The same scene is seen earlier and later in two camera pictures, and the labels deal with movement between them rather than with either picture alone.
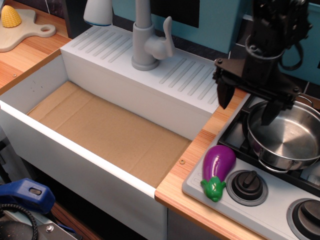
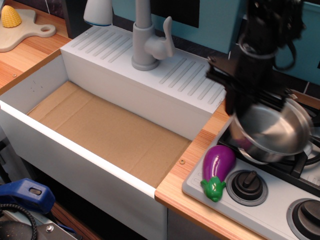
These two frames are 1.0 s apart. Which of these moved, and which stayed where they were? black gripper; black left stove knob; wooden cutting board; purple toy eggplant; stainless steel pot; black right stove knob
Moved: black gripper; stainless steel pot
Stayed: black left stove knob; black right stove knob; purple toy eggplant; wooden cutting board
